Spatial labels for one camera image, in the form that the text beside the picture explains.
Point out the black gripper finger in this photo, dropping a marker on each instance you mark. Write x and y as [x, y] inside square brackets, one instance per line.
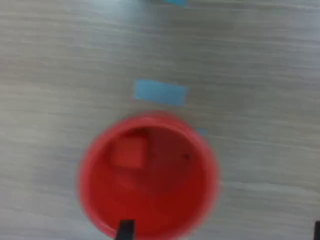
[317, 231]
[125, 231]

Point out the red cube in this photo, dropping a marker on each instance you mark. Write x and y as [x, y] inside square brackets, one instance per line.
[128, 152]

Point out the red plastic cup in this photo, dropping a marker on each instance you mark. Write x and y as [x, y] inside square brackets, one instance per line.
[175, 187]

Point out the blue tape piece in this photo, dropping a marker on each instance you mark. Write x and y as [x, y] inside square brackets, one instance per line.
[160, 93]
[175, 2]

